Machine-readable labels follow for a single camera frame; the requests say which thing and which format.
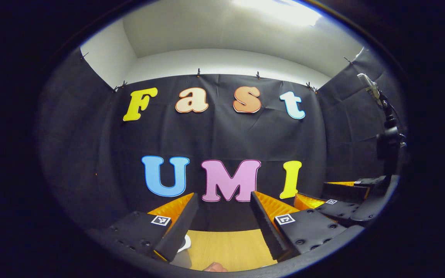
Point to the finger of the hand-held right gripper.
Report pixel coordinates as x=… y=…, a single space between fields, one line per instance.
x=346 y=191
x=338 y=211

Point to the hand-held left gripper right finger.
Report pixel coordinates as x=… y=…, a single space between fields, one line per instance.
x=265 y=227

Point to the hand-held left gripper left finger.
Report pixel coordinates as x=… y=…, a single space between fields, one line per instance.
x=178 y=231

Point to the white garbage bin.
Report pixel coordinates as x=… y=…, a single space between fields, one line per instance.
x=185 y=243

